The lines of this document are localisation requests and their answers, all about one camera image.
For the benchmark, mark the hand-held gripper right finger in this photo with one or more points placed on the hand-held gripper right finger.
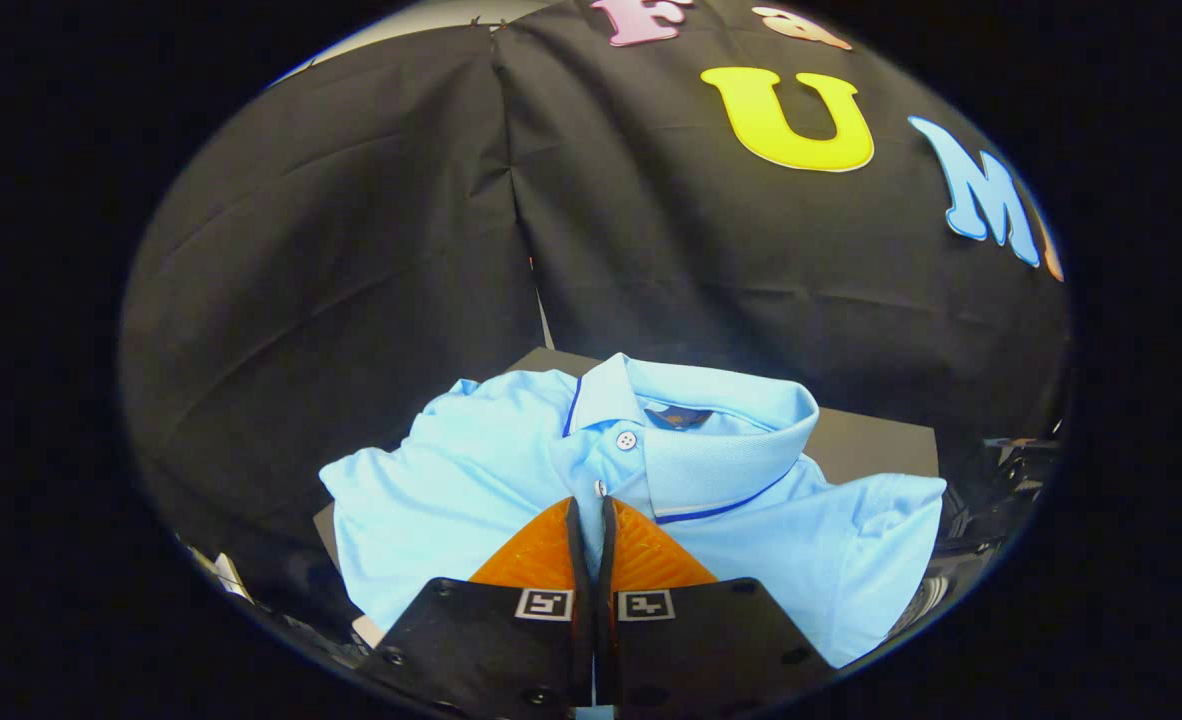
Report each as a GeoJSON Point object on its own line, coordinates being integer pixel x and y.
{"type": "Point", "coordinates": [711, 650]}

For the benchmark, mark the light blue polo shirt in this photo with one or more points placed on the light blue polo shirt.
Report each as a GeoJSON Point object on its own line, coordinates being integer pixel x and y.
{"type": "Point", "coordinates": [451, 480]}

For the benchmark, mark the black backdrop cloth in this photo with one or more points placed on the black backdrop cloth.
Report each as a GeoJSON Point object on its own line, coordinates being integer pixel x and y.
{"type": "Point", "coordinates": [351, 250]}

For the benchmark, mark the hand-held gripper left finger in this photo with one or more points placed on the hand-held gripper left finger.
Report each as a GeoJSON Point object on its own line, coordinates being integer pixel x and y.
{"type": "Point", "coordinates": [491, 650]}

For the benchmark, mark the grey cabinet with black top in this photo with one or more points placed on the grey cabinet with black top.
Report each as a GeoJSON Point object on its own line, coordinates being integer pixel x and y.
{"type": "Point", "coordinates": [871, 445]}

